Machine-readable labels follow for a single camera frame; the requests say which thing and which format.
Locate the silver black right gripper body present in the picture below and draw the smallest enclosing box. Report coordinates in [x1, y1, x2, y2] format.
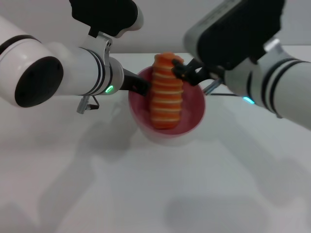
[199, 59, 262, 104]

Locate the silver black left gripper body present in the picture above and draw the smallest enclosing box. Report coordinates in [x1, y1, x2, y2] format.
[106, 57, 140, 96]

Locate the orange ridged bread loaf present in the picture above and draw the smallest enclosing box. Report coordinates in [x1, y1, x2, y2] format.
[149, 51, 185, 131]

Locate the pink plastic bowl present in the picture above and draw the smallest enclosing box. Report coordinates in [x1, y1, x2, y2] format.
[128, 67, 207, 148]

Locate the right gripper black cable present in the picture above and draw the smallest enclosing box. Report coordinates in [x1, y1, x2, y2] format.
[202, 79, 245, 98]

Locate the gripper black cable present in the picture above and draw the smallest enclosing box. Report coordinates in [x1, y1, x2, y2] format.
[76, 94, 100, 115]
[202, 79, 245, 98]

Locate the silver left camera bracket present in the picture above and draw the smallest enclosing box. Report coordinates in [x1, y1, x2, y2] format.
[79, 30, 114, 67]

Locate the silver camera bracket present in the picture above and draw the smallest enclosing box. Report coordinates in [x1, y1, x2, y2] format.
[79, 30, 114, 67]
[263, 37, 296, 63]

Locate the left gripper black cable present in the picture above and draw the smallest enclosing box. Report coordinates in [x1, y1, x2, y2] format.
[76, 94, 100, 115]

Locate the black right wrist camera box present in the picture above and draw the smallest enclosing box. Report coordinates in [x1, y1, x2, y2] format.
[183, 0, 285, 71]

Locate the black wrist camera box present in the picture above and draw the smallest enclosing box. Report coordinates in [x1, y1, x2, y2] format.
[183, 0, 285, 71]
[69, 0, 145, 39]

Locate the silver right camera bracket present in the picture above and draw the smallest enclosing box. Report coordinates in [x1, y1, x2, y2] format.
[263, 37, 296, 63]

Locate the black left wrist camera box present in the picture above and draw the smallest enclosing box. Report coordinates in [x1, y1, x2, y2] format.
[69, 0, 145, 39]

